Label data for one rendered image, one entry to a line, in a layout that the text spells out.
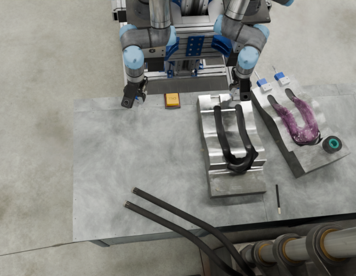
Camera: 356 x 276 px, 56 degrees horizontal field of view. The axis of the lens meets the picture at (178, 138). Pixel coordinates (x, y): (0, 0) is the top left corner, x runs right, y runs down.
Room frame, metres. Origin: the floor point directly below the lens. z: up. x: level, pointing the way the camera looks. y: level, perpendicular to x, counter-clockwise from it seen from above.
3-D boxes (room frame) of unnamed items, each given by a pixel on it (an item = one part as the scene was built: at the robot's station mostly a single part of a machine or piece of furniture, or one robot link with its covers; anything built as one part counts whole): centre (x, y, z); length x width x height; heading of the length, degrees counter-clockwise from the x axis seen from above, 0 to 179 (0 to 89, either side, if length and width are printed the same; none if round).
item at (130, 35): (0.82, 0.25, 1.25); 0.11 x 0.11 x 0.08; 22
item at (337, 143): (0.69, -0.72, 0.93); 0.08 x 0.08 x 0.04
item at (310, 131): (0.81, -0.57, 0.90); 0.26 x 0.18 x 0.08; 34
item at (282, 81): (1.06, -0.46, 0.86); 0.13 x 0.05 x 0.05; 34
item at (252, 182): (0.63, -0.25, 0.87); 0.50 x 0.26 x 0.14; 17
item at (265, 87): (1.00, -0.37, 0.86); 0.13 x 0.05 x 0.05; 34
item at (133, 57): (0.72, 0.22, 1.25); 0.09 x 0.08 x 0.11; 22
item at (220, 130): (0.64, -0.26, 0.92); 0.35 x 0.16 x 0.09; 17
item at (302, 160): (0.81, -0.57, 0.86); 0.50 x 0.26 x 0.11; 34
